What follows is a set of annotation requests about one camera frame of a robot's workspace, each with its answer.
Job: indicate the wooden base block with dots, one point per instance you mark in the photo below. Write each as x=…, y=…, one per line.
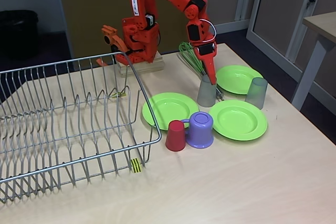
x=155, y=65

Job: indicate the yellow black striped tape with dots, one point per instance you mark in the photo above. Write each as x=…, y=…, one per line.
x=136, y=166

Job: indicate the purple plastic mug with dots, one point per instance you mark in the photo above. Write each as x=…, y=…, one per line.
x=199, y=132

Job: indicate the grey translucent plastic cup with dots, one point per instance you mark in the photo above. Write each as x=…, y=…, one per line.
x=206, y=95
x=256, y=93

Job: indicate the beige side table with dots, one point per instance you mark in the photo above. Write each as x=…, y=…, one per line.
x=323, y=22

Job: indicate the black cabinet lock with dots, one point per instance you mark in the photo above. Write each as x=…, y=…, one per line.
x=311, y=0

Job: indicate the red plastic cup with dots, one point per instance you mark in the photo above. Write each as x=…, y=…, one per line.
x=175, y=137

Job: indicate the orange table clamp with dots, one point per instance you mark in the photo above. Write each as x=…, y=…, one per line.
x=118, y=41

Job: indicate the black trash bin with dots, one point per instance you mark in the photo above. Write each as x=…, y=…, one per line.
x=18, y=35

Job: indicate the small yellow green tape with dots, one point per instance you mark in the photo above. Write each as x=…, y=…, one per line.
x=120, y=94

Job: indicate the green plastic plate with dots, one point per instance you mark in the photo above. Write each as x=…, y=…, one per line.
x=236, y=77
x=168, y=108
x=239, y=121

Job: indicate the grey framed sliding cabinet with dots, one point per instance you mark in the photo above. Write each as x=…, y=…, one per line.
x=275, y=11

